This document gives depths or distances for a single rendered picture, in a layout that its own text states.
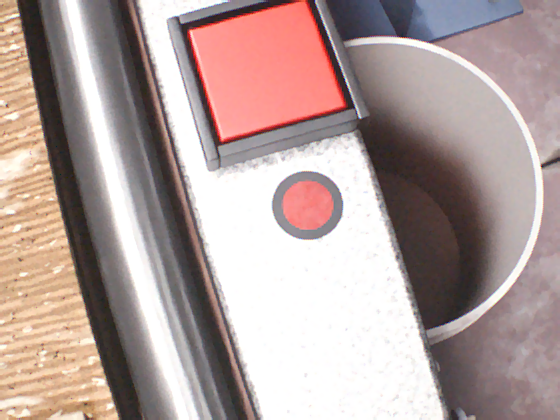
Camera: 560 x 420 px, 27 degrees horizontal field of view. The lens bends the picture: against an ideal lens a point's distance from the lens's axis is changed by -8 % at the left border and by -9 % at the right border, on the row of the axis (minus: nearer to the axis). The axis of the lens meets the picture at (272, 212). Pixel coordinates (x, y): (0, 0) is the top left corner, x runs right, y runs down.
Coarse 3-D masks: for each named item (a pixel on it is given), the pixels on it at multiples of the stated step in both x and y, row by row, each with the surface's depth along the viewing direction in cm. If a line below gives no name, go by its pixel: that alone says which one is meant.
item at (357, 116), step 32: (256, 0) 56; (288, 0) 57; (320, 0) 56; (320, 32) 57; (192, 96) 55; (352, 96) 55; (288, 128) 54; (320, 128) 54; (352, 128) 56; (224, 160) 54
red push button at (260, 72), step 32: (192, 32) 56; (224, 32) 56; (256, 32) 56; (288, 32) 56; (224, 64) 55; (256, 64) 55; (288, 64) 55; (320, 64) 55; (224, 96) 55; (256, 96) 55; (288, 96) 55; (320, 96) 55; (224, 128) 55; (256, 128) 55
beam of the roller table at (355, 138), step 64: (192, 0) 58; (192, 64) 57; (192, 128) 56; (192, 192) 55; (256, 192) 55; (256, 256) 55; (320, 256) 55; (384, 256) 55; (256, 320) 54; (320, 320) 54; (384, 320) 54; (256, 384) 53; (320, 384) 53; (384, 384) 53
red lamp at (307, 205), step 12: (288, 192) 55; (300, 192) 55; (312, 192) 55; (324, 192) 55; (288, 204) 55; (300, 204) 55; (312, 204) 55; (324, 204) 55; (288, 216) 55; (300, 216) 55; (312, 216) 55; (324, 216) 55; (300, 228) 55; (312, 228) 55
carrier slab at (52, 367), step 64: (0, 0) 56; (0, 64) 55; (0, 128) 54; (0, 192) 53; (0, 256) 52; (64, 256) 52; (0, 320) 51; (64, 320) 52; (0, 384) 51; (64, 384) 51
